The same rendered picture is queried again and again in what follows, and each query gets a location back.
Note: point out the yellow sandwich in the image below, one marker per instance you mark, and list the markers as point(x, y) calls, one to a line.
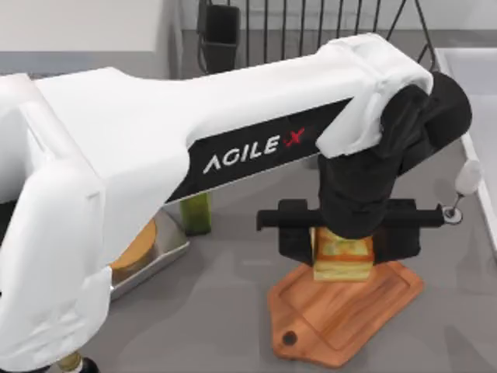
point(341, 260)

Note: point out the clear wine glass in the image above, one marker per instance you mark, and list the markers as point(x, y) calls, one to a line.
point(468, 176)

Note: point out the wooden cutting board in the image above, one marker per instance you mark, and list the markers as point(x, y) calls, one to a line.
point(341, 318)

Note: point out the green bottle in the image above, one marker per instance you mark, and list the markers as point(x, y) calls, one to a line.
point(197, 213)

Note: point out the metal tray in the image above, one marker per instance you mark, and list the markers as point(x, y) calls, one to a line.
point(163, 252)

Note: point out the round yellow bread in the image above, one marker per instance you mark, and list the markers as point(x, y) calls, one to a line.
point(137, 248)

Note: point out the black utensil holder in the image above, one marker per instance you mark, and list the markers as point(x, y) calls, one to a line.
point(219, 31)

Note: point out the dark bottle with gold neck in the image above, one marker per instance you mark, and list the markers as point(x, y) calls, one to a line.
point(79, 363)

